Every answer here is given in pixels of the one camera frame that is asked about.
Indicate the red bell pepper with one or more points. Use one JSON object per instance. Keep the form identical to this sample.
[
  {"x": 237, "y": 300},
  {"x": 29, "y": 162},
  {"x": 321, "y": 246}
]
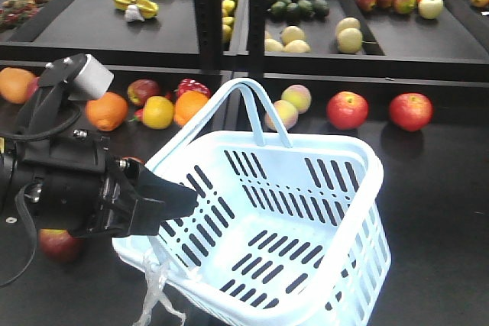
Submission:
[{"x": 192, "y": 85}]

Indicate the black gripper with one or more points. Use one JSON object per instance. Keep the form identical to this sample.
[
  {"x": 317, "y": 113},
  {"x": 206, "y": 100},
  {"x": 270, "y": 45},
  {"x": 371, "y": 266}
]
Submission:
[{"x": 75, "y": 183}]

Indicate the orange left of lemon-apple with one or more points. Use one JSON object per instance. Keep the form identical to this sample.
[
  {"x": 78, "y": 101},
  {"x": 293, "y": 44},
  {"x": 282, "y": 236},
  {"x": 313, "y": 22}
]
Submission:
[{"x": 108, "y": 112}]

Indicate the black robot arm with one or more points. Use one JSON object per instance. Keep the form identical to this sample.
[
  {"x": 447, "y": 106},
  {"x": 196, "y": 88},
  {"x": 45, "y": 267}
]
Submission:
[{"x": 5, "y": 184}]

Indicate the red yellow apple front-left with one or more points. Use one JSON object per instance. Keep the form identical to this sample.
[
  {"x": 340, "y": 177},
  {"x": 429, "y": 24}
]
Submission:
[{"x": 59, "y": 246}]

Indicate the orange right of yellow apple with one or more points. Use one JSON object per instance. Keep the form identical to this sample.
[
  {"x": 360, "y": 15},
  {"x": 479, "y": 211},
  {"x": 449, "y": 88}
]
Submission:
[{"x": 187, "y": 105}]

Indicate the bright red apple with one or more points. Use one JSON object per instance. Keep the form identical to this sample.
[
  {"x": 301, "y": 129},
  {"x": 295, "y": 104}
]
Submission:
[
  {"x": 347, "y": 110},
  {"x": 411, "y": 111}
]

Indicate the bright red apple left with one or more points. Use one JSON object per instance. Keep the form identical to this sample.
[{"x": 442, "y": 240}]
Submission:
[{"x": 347, "y": 110}]

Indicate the red apple behind oranges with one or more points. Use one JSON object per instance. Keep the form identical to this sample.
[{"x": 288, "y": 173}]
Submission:
[{"x": 140, "y": 90}]

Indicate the pale peach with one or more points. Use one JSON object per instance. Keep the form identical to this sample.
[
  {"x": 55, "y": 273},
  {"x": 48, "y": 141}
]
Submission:
[
  {"x": 287, "y": 113},
  {"x": 299, "y": 96}
]

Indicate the yellow round apple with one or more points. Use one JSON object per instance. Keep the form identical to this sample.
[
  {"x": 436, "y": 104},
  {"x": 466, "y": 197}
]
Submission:
[{"x": 158, "y": 112}]

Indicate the light blue plastic basket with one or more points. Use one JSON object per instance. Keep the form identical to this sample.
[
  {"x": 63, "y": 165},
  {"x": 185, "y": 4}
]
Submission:
[{"x": 286, "y": 230}]

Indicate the black upper shelf tray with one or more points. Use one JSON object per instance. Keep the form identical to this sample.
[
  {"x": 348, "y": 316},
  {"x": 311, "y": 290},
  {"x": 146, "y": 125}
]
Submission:
[{"x": 185, "y": 34}]

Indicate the crumpled plastic tie strip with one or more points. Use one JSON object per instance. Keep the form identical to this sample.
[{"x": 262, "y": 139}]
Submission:
[{"x": 156, "y": 275}]

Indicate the bright red apple right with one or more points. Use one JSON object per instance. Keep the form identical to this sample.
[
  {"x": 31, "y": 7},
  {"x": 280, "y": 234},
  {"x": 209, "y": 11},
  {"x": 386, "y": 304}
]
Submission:
[{"x": 411, "y": 111}]

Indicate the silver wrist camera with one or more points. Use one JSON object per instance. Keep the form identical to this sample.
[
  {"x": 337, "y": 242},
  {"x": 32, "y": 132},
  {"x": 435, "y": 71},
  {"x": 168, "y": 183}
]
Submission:
[{"x": 82, "y": 76}]

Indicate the red chili pepper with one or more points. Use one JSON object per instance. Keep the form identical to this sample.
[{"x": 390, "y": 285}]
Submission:
[{"x": 137, "y": 116}]

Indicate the round orange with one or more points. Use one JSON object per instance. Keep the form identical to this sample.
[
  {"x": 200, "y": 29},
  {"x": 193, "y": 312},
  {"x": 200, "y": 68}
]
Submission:
[{"x": 14, "y": 84}]

